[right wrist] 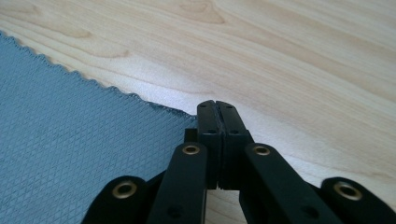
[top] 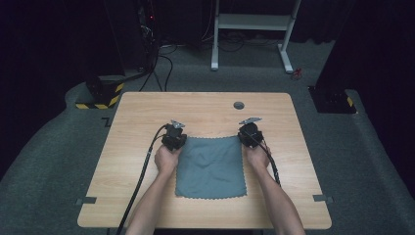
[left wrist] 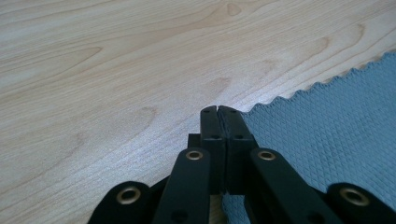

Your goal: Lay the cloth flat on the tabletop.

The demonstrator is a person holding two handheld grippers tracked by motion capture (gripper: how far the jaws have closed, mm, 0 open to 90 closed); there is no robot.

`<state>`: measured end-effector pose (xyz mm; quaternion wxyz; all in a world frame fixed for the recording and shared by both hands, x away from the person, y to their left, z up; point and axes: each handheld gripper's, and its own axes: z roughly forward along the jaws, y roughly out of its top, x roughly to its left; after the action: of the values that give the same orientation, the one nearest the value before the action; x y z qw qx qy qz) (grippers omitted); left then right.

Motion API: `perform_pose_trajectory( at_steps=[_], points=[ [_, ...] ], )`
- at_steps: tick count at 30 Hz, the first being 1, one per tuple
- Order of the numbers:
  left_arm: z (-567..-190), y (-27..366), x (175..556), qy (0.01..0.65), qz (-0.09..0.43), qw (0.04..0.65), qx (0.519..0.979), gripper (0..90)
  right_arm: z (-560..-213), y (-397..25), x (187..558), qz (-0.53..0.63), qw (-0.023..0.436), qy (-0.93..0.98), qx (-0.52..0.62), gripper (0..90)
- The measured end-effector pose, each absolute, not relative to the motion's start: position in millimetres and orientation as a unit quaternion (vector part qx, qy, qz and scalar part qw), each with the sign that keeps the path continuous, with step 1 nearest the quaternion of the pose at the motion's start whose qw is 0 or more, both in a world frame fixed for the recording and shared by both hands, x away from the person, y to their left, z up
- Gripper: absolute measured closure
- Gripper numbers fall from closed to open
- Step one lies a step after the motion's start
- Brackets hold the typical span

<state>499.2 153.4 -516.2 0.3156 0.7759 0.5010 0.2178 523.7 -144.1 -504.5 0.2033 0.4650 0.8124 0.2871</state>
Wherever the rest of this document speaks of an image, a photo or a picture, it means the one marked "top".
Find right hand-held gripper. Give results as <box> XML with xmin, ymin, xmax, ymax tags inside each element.
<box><xmin>238</xmin><ymin>117</ymin><xmax>264</xmax><ymax>149</ymax></box>

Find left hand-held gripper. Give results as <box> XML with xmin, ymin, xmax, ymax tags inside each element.
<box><xmin>161</xmin><ymin>119</ymin><xmax>188</xmax><ymax>152</ymax></box>

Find grey microfibre cloth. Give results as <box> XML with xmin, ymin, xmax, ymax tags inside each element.
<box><xmin>174</xmin><ymin>134</ymin><xmax>249</xmax><ymax>201</ymax></box>

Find person's right hand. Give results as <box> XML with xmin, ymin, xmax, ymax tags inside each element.
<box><xmin>243</xmin><ymin>143</ymin><xmax>271</xmax><ymax>174</ymax></box>

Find person's left hand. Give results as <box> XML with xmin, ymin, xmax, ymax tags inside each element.
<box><xmin>154</xmin><ymin>145</ymin><xmax>183</xmax><ymax>175</ymax></box>

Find black yellow striped base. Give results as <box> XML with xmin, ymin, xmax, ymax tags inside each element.
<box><xmin>74</xmin><ymin>75</ymin><xmax>126</xmax><ymax>111</ymax></box>

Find grey tape strip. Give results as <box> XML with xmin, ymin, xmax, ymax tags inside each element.
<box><xmin>312</xmin><ymin>194</ymin><xmax>335</xmax><ymax>205</ymax></box>
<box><xmin>75</xmin><ymin>196</ymin><xmax>98</xmax><ymax>207</ymax></box>

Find dark equipment rack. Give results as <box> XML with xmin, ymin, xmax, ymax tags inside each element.
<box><xmin>135</xmin><ymin>0</ymin><xmax>161</xmax><ymax>71</ymax></box>

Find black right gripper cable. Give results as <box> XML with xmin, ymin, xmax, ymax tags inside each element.
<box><xmin>248</xmin><ymin>130</ymin><xmax>282</xmax><ymax>188</ymax></box>

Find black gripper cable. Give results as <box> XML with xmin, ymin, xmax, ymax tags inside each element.
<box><xmin>115</xmin><ymin>123</ymin><xmax>169</xmax><ymax>235</ymax></box>
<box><xmin>248</xmin><ymin>130</ymin><xmax>282</xmax><ymax>188</ymax></box>

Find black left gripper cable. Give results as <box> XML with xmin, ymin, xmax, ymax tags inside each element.
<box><xmin>115</xmin><ymin>123</ymin><xmax>169</xmax><ymax>235</ymax></box>

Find black floor cables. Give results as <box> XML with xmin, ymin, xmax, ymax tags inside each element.
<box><xmin>138</xmin><ymin>43</ymin><xmax>179</xmax><ymax>93</ymax></box>

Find black floor base plate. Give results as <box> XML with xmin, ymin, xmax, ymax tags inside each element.
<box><xmin>307</xmin><ymin>85</ymin><xmax>357</xmax><ymax>115</ymax></box>

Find white metal stand frame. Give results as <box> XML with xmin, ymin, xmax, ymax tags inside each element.
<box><xmin>210</xmin><ymin>0</ymin><xmax>302</xmax><ymax>73</ymax></box>

